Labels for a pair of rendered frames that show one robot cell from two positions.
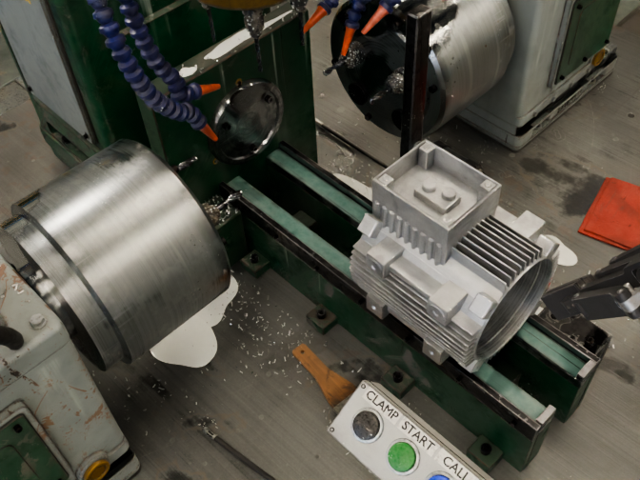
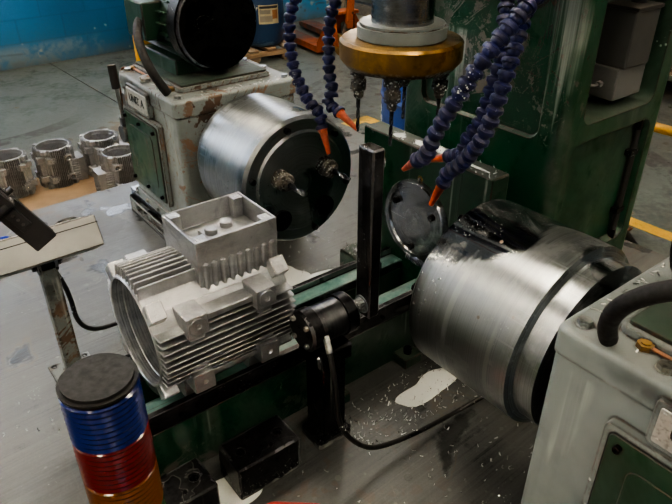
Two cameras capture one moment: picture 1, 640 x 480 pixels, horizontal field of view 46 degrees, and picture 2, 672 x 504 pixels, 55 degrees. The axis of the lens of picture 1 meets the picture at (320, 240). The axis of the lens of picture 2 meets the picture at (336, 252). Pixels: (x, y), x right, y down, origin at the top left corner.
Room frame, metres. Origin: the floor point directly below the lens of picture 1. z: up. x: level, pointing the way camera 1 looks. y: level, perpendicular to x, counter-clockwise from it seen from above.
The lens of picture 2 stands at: (0.84, -0.90, 1.55)
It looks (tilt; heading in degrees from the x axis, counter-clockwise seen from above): 31 degrees down; 94
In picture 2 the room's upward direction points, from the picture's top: straight up
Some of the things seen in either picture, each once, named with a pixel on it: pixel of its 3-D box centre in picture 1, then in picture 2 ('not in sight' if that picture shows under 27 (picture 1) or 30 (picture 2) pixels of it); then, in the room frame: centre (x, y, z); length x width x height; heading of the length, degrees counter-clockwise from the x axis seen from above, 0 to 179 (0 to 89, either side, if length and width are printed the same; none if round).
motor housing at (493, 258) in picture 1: (452, 266); (201, 305); (0.60, -0.17, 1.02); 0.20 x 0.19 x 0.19; 41
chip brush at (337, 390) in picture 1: (340, 392); not in sight; (0.55, -0.01, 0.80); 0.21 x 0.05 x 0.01; 36
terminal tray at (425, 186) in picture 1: (434, 202); (220, 239); (0.63, -0.15, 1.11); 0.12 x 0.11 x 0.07; 41
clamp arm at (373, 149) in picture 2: (415, 90); (368, 236); (0.84, -0.15, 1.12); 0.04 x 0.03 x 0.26; 41
